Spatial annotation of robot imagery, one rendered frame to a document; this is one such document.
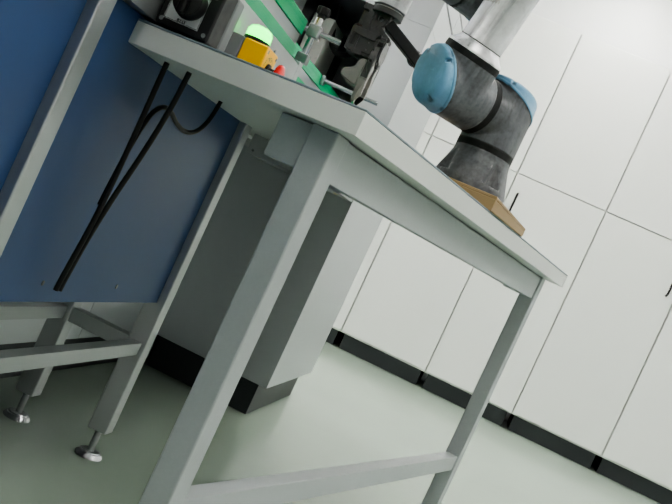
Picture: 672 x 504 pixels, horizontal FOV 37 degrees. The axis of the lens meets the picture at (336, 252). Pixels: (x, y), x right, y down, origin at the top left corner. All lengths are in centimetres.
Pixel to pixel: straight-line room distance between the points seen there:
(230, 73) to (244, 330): 33
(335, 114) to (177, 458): 48
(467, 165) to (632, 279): 378
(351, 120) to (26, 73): 38
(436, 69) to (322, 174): 65
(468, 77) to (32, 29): 93
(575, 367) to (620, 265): 60
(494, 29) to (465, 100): 14
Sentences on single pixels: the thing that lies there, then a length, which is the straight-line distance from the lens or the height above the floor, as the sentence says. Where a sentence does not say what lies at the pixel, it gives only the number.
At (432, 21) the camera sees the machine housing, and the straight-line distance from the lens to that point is 299.
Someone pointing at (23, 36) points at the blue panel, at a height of 65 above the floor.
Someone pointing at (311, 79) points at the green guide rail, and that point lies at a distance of 269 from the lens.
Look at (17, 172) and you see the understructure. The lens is 127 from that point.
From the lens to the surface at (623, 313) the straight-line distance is 566.
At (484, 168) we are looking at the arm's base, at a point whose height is 83.
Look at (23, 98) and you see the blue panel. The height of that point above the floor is 59.
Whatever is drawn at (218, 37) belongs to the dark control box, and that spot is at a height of 77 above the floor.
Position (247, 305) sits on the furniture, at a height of 47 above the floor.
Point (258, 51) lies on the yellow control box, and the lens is 166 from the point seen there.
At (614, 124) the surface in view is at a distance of 574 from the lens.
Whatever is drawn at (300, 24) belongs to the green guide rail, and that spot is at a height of 95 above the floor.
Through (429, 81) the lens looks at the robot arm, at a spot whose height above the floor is 92.
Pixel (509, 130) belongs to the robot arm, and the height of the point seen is 91.
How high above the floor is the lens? 60
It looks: 1 degrees down
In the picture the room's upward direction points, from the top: 25 degrees clockwise
